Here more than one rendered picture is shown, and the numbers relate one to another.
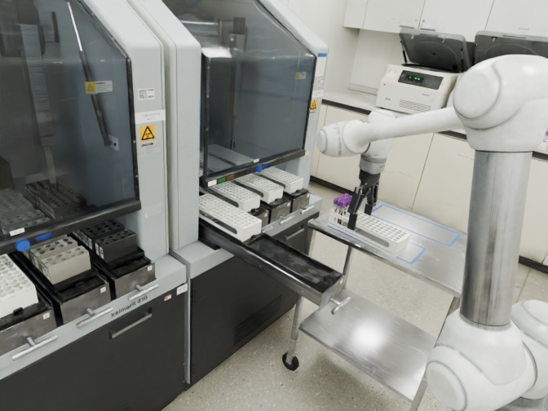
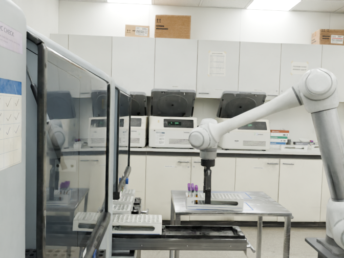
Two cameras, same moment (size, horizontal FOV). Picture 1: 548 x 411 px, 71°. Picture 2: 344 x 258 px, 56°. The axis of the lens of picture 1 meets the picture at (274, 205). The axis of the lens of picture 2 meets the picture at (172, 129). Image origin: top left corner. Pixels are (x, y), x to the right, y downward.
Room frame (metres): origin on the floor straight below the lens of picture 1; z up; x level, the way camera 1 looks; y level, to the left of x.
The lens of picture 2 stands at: (0.14, 0.91, 1.32)
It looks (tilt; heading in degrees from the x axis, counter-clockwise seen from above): 3 degrees down; 320
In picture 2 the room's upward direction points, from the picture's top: 2 degrees clockwise
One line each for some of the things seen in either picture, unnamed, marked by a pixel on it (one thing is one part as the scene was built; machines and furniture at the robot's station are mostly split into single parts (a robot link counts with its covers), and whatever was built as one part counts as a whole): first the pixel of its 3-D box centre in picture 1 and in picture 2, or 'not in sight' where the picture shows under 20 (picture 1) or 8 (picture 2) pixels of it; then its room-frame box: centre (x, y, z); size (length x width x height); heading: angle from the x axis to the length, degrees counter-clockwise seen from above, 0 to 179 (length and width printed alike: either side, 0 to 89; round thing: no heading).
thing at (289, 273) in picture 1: (258, 249); (168, 238); (1.17, 0.04, 0.78); 0.73 x 0.14 x 0.09; 53
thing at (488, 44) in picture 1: (501, 82); (172, 117); (3.16, -1.64, 1.24); 0.62 x 0.56 x 0.69; 143
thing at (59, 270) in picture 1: (68, 267); not in sight; (0.86, 0.55, 0.85); 0.12 x 0.02 x 0.06; 144
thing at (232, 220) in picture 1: (223, 217); (126, 225); (1.28, 0.18, 0.83); 0.30 x 0.10 x 0.06; 53
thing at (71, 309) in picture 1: (37, 252); not in sight; (1.01, 0.74, 0.78); 0.73 x 0.14 x 0.09; 53
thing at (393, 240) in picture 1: (366, 228); (213, 201); (1.28, -0.36, 0.85); 0.30 x 0.10 x 0.06; 49
